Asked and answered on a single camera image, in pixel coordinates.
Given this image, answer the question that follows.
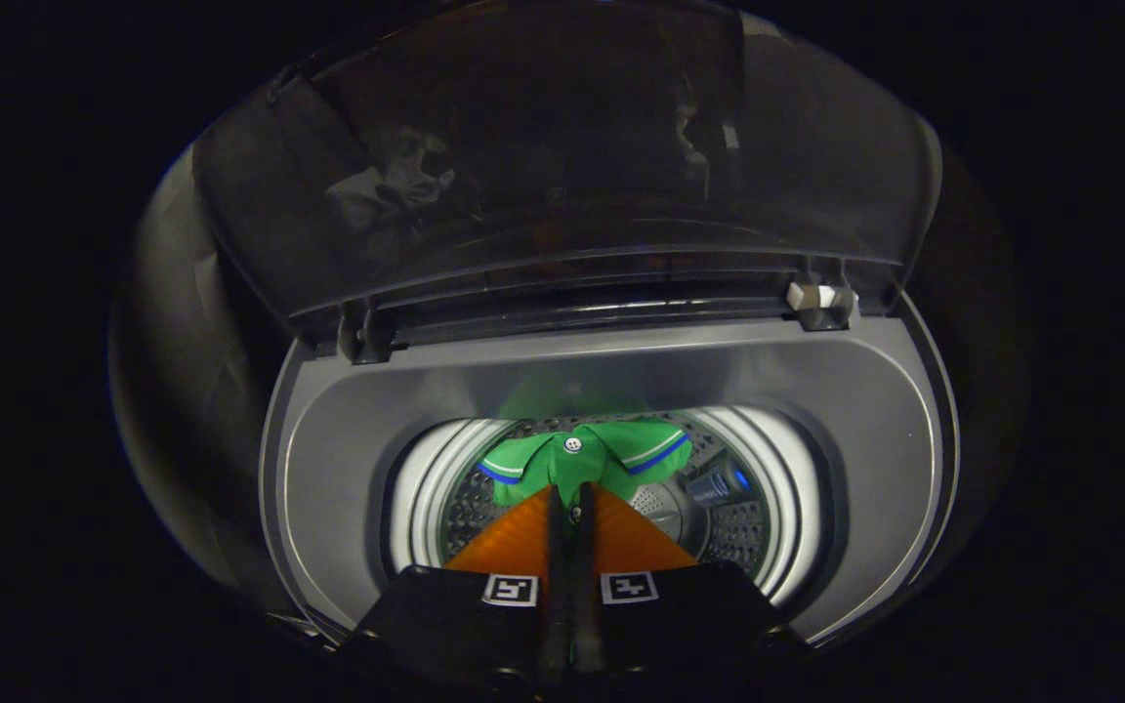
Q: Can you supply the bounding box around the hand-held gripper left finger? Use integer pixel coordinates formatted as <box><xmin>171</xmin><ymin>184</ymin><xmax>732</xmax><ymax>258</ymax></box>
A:
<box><xmin>348</xmin><ymin>485</ymin><xmax>569</xmax><ymax>684</ymax></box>

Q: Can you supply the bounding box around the black backdrop cloth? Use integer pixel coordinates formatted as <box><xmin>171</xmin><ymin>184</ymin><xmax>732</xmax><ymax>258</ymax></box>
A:
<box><xmin>108</xmin><ymin>137</ymin><xmax>1027</xmax><ymax>606</ymax></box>

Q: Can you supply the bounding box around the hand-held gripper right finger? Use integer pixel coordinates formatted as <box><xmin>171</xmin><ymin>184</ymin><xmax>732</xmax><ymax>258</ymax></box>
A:
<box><xmin>568</xmin><ymin>481</ymin><xmax>808</xmax><ymax>684</ymax></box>

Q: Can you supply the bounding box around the green polo shirt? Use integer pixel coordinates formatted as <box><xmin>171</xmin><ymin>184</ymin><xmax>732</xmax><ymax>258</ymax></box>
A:
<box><xmin>477</xmin><ymin>418</ymin><xmax>693</xmax><ymax>509</ymax></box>

